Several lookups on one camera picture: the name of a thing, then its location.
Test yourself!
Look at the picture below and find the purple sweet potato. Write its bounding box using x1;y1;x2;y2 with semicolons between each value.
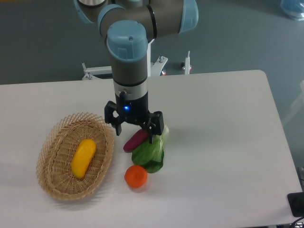
123;129;149;152

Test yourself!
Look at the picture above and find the orange tangerine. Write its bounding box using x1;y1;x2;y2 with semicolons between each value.
124;165;148;189

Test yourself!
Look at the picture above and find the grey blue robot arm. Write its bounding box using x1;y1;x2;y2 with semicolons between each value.
74;0;199;141

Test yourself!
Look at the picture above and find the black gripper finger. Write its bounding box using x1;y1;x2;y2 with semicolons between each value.
140;111;164;143
104;101;125;136

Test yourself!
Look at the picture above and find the white robot stand base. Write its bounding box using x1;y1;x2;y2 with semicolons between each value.
82;39;168;80

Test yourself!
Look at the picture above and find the woven wicker basket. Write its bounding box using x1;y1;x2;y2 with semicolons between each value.
36;113;114;200

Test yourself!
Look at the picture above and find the black device at table edge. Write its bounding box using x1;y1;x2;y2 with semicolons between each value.
287;192;304;217

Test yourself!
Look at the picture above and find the yellow mango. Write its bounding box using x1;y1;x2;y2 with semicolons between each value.
71;139;96;179

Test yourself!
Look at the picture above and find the white stand leg with foot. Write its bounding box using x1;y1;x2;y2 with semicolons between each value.
181;50;192;75

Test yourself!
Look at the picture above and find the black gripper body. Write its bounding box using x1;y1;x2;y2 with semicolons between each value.
115;93;149;125

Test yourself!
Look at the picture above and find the green bok choy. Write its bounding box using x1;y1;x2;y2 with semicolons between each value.
132;125;170;173

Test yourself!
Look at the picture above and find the blue plastic bag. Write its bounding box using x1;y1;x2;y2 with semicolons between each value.
280;0;304;21

